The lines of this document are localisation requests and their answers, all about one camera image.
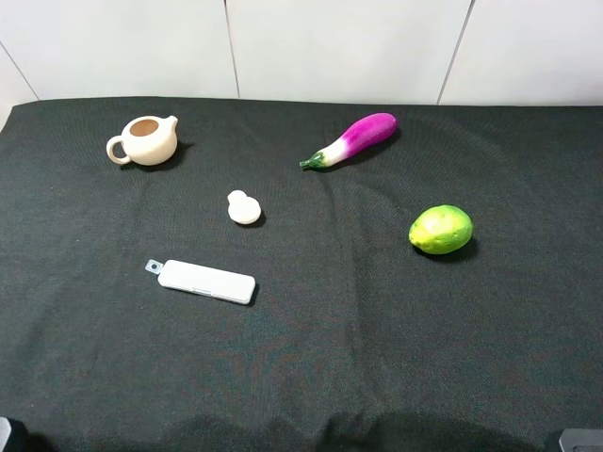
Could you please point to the purple toy eggplant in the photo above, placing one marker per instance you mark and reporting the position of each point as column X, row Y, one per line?
column 362, row 134

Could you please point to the grey object bottom left corner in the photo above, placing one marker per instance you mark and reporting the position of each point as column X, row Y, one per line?
column 5, row 434

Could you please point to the cream ceramic teapot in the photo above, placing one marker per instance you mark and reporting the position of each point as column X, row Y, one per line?
column 147, row 141

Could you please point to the grey object corner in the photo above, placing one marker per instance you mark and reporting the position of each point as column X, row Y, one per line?
column 5, row 434
column 581, row 440

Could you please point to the grey object bottom right corner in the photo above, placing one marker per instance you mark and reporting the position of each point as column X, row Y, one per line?
column 581, row 440

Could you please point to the small white teapot lid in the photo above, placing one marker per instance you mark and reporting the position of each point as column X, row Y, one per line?
column 243, row 209

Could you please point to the green lime fruit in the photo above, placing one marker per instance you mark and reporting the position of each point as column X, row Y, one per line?
column 441, row 229

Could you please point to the white rectangular plastic case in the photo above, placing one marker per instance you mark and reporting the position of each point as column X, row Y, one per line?
column 204, row 281

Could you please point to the dark green table cloth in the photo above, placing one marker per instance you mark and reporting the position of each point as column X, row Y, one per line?
column 354, row 340

